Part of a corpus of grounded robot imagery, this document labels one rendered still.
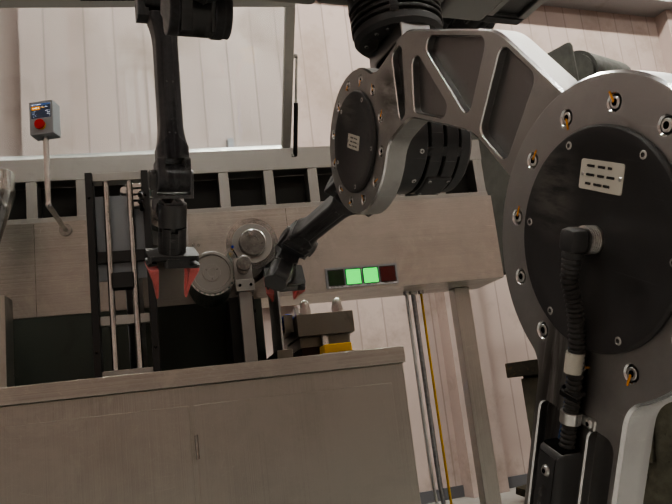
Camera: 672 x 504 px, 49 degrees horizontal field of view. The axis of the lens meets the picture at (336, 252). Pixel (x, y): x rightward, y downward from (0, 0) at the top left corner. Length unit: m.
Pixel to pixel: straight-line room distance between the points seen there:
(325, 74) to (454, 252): 3.46
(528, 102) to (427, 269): 1.88
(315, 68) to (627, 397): 5.38
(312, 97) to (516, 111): 5.03
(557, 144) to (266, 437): 1.30
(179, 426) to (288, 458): 0.26
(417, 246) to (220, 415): 1.06
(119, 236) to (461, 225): 1.20
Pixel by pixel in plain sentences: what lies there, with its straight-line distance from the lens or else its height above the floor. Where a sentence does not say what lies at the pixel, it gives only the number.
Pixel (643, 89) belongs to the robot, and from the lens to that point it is 0.54.
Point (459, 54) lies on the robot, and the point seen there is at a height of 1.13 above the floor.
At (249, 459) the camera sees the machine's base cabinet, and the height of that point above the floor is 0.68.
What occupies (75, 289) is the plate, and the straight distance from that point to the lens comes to 2.42.
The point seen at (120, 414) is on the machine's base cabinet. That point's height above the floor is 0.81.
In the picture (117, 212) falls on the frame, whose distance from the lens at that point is 2.02.
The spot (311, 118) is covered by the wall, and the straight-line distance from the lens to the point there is 5.64.
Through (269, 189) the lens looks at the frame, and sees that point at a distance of 2.49.
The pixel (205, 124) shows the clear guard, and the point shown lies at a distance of 2.51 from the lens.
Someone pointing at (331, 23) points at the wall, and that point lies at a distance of 6.08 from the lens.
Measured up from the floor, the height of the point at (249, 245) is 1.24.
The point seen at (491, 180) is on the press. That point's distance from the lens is 4.54.
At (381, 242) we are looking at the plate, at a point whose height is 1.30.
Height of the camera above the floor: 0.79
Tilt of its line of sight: 11 degrees up
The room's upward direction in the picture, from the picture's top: 7 degrees counter-clockwise
